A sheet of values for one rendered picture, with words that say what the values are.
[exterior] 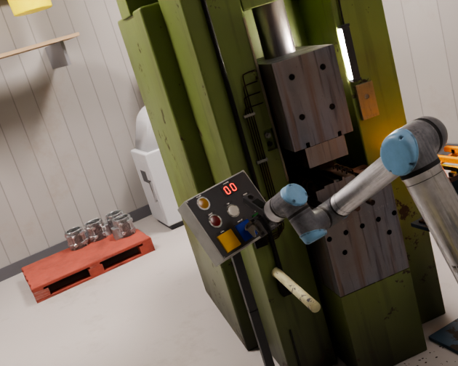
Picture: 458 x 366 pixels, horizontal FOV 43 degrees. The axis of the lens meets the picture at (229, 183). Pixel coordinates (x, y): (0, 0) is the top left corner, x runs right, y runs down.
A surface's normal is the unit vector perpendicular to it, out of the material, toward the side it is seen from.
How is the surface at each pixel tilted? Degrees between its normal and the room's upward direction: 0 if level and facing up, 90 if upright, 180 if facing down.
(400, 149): 83
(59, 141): 90
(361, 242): 90
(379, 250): 90
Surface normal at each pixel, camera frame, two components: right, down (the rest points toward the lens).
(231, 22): 0.29, 0.19
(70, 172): 0.49, 0.11
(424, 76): -0.83, 0.37
